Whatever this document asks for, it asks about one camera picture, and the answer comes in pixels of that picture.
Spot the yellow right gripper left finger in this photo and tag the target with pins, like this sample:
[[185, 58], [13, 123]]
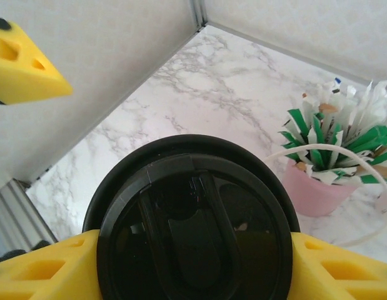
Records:
[[40, 275]]

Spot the cartoon print paper gift bag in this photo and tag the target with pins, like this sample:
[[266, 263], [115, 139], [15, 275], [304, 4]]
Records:
[[321, 146]]

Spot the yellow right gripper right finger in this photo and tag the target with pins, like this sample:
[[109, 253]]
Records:
[[343, 275]]

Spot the pink holder cup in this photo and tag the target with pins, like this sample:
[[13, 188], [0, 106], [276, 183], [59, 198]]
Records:
[[318, 197]]

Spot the black plastic cup lid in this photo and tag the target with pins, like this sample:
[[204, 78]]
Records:
[[193, 225]]

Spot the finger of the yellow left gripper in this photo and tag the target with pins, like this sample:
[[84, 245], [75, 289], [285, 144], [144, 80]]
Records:
[[21, 65]]

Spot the white paper stick packet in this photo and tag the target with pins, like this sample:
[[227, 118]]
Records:
[[332, 97], [374, 103]]

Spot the aluminium corner post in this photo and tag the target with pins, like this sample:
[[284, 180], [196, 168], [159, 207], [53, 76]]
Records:
[[198, 15]]

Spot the green white sugar packet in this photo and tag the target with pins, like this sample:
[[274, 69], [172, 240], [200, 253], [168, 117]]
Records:
[[299, 125], [377, 134], [291, 139]]

